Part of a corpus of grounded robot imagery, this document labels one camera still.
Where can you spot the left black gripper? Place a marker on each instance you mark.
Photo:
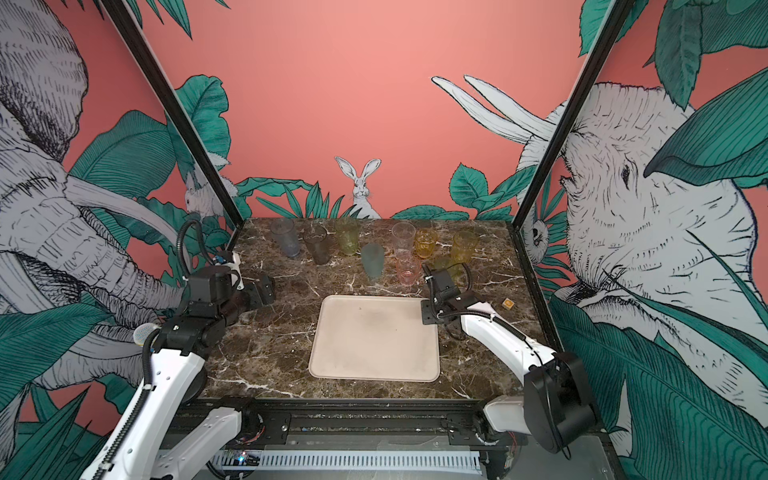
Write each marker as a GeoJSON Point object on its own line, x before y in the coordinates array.
{"type": "Point", "coordinates": [256, 299]}

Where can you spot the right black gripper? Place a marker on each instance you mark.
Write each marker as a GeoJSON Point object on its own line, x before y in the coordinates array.
{"type": "Point", "coordinates": [427, 315]}

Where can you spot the blue-grey transparent tumbler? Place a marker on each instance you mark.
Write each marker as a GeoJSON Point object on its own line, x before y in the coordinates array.
{"type": "Point", "coordinates": [283, 231]}

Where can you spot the dark smoky transparent tumbler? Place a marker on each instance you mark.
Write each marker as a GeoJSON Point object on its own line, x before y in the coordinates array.
{"type": "Point", "coordinates": [318, 243]}

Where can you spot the beige plastic tray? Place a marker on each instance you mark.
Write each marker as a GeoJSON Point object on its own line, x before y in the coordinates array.
{"type": "Point", "coordinates": [374, 338]}

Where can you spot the light green faceted tumbler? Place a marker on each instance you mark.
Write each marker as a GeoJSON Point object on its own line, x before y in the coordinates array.
{"type": "Point", "coordinates": [347, 232]}

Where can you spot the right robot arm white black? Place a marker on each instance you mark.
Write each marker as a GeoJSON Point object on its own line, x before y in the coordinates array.
{"type": "Point", "coordinates": [557, 405]}

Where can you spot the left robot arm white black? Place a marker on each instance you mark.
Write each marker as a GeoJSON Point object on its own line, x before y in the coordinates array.
{"type": "Point", "coordinates": [173, 364]}

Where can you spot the green short tumbler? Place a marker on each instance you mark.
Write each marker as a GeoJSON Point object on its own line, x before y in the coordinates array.
{"type": "Point", "coordinates": [455, 269]}

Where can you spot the pink faceted short tumbler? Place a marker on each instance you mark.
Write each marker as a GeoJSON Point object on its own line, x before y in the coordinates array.
{"type": "Point", "coordinates": [408, 267]}

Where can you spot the yellow tall tumbler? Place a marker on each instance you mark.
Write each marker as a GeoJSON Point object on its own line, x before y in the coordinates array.
{"type": "Point", "coordinates": [464, 245]}

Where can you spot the amber faceted tumbler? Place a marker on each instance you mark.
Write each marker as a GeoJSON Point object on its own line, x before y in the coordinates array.
{"type": "Point", "coordinates": [425, 241]}

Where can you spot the clear pink tall tumbler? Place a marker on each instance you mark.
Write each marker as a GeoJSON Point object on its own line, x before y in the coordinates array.
{"type": "Point", "coordinates": [403, 234]}

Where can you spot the teal frosted tumbler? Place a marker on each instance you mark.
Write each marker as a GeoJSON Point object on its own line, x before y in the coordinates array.
{"type": "Point", "coordinates": [373, 258]}

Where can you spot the white ribbed vent strip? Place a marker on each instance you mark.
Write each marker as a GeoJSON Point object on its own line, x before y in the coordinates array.
{"type": "Point", "coordinates": [461, 462]}

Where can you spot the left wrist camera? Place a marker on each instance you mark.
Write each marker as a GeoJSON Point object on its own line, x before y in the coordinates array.
{"type": "Point", "coordinates": [231, 260]}

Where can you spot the black front frame rail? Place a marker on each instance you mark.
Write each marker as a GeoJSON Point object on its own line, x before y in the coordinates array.
{"type": "Point", "coordinates": [463, 422]}

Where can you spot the black left frame post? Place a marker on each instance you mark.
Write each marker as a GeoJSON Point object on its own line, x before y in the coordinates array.
{"type": "Point", "coordinates": [122, 18]}

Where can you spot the black frame post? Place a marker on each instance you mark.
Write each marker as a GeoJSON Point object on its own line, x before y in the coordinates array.
{"type": "Point", "coordinates": [122, 18]}
{"type": "Point", "coordinates": [607, 35]}

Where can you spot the black right frame post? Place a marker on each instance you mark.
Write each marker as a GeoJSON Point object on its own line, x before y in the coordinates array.
{"type": "Point", "coordinates": [607, 35]}

